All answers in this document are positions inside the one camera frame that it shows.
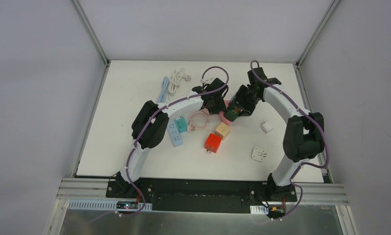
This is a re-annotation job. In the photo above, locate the red cube adapter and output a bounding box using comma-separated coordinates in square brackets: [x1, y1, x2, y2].
[204, 133, 222, 153]

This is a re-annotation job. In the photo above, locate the white usb charger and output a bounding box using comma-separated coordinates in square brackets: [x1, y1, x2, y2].
[260, 122, 274, 134]

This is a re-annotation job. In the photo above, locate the white coiled cable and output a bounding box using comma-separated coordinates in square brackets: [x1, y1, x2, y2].
[167, 68, 192, 95]

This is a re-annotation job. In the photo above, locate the green patterned cube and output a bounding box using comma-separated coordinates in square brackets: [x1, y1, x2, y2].
[224, 105, 242, 122]

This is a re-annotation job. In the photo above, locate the beige cube adapter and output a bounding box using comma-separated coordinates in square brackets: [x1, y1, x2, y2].
[214, 122, 230, 140]

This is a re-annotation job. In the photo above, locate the teal power strip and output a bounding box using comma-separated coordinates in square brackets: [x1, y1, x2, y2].
[174, 116, 187, 133]

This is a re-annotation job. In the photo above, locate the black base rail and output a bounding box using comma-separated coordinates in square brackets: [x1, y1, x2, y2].
[106, 176, 298, 213]

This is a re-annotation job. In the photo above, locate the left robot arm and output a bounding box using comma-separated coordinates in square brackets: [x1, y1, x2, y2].
[106, 78, 228, 198]

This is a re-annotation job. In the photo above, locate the light blue power strip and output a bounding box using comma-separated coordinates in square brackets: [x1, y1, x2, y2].
[157, 76, 184, 147]

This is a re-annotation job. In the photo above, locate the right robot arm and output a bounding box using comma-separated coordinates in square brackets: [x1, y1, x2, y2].
[224, 67, 325, 201]

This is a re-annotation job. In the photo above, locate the white travel adapter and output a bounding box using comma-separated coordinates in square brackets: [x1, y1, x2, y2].
[251, 146, 268, 163]

